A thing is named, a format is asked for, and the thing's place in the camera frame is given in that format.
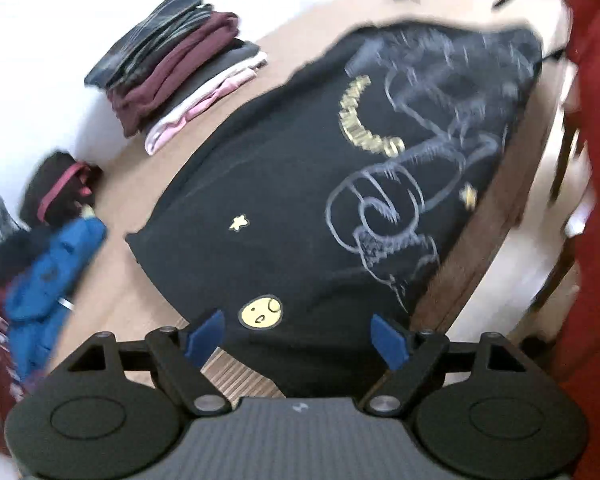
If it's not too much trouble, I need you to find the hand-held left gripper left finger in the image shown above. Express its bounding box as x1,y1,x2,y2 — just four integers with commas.
67,309,231,416

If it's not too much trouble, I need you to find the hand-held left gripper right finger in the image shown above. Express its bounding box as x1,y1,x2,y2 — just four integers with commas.
364,314,531,417

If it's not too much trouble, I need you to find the black printed T-shirt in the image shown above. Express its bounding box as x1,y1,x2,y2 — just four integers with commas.
125,21,543,398

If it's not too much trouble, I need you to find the blue garment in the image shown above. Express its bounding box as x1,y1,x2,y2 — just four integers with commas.
5,217,107,381

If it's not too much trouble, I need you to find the plain black garment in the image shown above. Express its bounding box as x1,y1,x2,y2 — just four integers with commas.
0,230,51,286

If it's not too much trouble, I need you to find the pink folded garment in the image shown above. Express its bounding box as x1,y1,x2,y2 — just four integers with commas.
145,67,257,156

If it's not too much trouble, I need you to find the black garment with pink trim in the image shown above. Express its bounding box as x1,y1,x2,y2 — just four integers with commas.
22,152,103,228

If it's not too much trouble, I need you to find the grey folded garment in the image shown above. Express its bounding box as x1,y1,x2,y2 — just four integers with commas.
200,37,261,86

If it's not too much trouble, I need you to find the white folded garment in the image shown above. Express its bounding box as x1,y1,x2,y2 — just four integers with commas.
145,52,268,136

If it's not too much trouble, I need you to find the wooden bed frame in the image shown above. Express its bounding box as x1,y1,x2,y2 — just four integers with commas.
410,85,546,341

